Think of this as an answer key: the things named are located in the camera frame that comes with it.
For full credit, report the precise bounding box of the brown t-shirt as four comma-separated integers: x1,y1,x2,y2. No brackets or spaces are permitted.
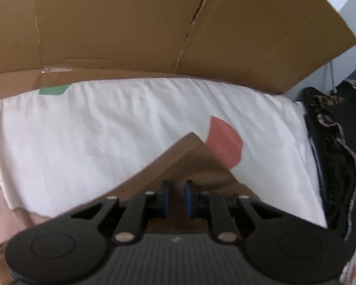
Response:
0,133,258,284

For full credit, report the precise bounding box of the flattened cardboard box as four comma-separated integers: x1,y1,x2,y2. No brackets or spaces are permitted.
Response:
0,0,356,93

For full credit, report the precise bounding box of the cream bear print bedsheet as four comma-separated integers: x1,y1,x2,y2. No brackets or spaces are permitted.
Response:
0,79,326,244

